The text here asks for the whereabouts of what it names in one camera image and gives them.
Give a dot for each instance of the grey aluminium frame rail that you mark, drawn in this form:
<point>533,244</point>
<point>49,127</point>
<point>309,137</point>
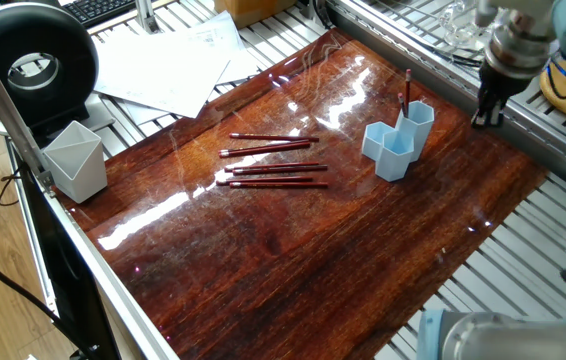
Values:
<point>8,105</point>

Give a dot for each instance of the grey pentagonal pen holder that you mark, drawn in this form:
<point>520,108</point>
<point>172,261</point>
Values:
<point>78,175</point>

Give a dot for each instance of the light blue hexagonal pen holder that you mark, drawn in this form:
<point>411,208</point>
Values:
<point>388,155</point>

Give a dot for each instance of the small white paper sheet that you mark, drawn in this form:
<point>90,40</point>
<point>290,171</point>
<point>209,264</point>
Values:
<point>213,40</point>

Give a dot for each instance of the black keyboard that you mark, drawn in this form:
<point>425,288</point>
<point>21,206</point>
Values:
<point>103,10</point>

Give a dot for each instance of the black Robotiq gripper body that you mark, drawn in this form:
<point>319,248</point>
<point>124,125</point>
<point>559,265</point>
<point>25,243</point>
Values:
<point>500,80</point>

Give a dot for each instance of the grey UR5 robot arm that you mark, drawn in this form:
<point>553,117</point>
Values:
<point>563,30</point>

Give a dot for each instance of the clear plastic container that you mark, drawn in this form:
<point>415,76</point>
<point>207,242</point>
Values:
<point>458,22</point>

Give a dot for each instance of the silver metal post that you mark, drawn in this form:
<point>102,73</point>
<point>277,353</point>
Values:
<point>147,15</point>

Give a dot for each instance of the small tan box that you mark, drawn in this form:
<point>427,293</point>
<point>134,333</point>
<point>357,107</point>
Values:
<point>248,10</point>

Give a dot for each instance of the large white paper sheet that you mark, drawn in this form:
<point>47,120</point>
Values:
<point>163,70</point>

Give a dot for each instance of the brown wood-grain board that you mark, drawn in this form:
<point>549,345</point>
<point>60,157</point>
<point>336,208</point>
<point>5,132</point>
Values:
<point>293,260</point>

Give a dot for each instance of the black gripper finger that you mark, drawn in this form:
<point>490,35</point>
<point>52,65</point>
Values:
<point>495,108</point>
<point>480,110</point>

